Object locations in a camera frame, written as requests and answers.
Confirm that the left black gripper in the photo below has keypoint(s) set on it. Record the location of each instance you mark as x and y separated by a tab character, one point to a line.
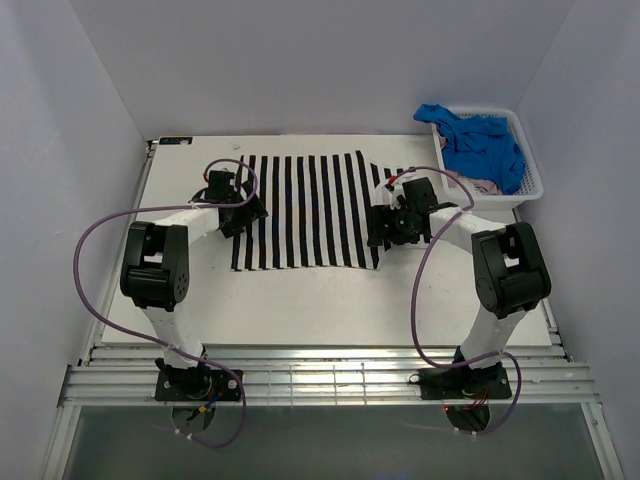
250	212

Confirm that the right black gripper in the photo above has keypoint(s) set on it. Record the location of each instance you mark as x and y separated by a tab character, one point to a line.
382	215

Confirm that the black white striped tank top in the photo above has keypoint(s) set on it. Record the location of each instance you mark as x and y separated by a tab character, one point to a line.
318	210

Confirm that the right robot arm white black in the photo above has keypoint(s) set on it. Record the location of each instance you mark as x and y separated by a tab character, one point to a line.
510	280

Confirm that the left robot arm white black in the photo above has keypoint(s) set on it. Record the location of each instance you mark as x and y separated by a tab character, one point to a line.
155	271

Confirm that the blue tank top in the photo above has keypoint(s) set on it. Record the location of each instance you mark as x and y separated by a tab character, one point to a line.
477	147

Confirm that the pink garment in basket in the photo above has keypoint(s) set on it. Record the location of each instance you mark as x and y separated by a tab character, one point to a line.
481	186

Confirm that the blue label sticker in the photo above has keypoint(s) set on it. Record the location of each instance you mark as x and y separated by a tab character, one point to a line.
175	141

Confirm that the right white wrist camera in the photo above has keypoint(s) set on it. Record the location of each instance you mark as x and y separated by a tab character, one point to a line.
388	193

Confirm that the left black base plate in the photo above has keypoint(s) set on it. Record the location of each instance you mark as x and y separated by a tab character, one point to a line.
197	385

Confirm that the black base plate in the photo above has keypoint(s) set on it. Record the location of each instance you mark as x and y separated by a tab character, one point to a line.
197	385
462	383

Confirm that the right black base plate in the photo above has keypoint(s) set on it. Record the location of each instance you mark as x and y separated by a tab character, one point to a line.
462	383

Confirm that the aluminium rail frame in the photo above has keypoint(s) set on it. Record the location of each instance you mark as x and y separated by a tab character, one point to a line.
317	336

